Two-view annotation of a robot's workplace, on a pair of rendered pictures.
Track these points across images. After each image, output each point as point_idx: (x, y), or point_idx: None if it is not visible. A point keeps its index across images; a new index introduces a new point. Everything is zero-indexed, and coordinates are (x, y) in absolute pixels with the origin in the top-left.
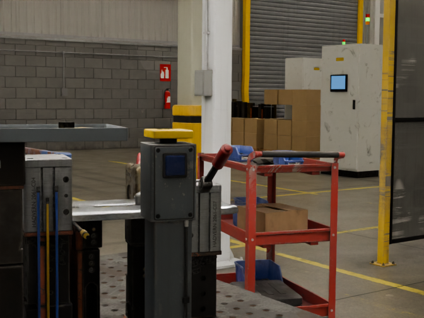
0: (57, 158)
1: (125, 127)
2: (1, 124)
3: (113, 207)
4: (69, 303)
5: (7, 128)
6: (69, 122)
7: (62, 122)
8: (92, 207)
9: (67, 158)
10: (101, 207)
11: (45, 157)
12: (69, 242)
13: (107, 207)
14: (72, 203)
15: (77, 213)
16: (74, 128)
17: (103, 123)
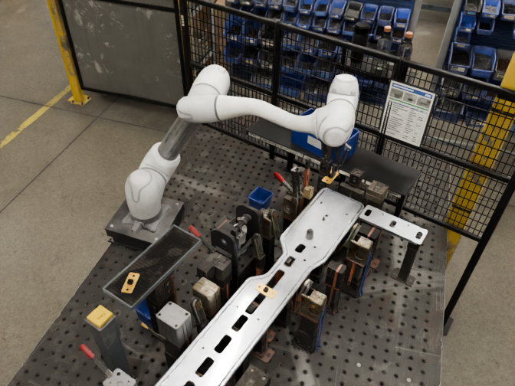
0: (161, 312)
1: (103, 287)
2: (162, 276)
3: (178, 384)
4: (165, 351)
5: (136, 259)
6: (128, 280)
7: (130, 279)
8: (188, 377)
9: (156, 314)
10: (184, 380)
11: (168, 310)
12: None
13: (181, 382)
14: (209, 381)
15: (179, 356)
16: (117, 274)
17: (132, 305)
